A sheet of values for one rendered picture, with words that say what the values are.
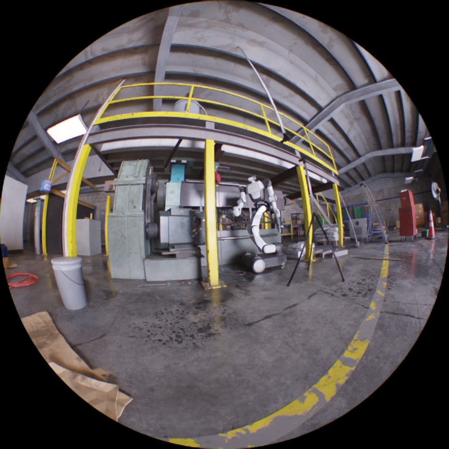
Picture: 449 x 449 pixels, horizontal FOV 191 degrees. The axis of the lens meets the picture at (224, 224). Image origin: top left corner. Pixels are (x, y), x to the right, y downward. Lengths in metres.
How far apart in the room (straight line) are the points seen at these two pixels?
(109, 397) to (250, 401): 0.47
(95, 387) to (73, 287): 0.77
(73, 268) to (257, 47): 5.77
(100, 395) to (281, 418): 0.57
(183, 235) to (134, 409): 1.61
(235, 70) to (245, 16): 2.10
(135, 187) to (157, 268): 1.09
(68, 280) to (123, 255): 0.94
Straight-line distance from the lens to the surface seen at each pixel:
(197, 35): 5.09
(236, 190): 2.67
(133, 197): 1.93
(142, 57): 5.40
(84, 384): 0.76
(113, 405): 0.65
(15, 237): 5.93
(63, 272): 1.22
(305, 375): 0.66
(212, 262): 1.38
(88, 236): 4.40
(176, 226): 1.61
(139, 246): 1.79
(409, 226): 4.49
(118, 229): 1.88
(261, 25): 5.22
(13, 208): 5.90
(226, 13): 5.11
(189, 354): 0.73
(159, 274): 1.71
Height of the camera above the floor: 0.56
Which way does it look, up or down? 4 degrees up
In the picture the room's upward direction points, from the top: 2 degrees counter-clockwise
